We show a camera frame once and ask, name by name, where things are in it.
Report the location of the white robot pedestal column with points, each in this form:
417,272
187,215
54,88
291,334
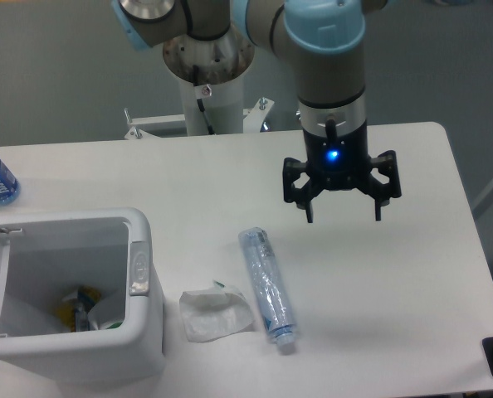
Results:
210,74

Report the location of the crushed clear plastic bottle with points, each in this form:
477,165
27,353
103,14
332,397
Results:
267,284

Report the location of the white pedestal base frame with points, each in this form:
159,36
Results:
176,125

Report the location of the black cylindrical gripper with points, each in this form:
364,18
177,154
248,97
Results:
338,158

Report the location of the white tissue paper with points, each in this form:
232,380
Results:
210,314

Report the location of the yellow and blue trash wrapper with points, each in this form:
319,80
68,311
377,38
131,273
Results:
88,309

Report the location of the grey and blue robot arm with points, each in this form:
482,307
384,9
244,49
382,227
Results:
321,41

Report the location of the white plastic trash can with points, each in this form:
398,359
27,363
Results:
46,256

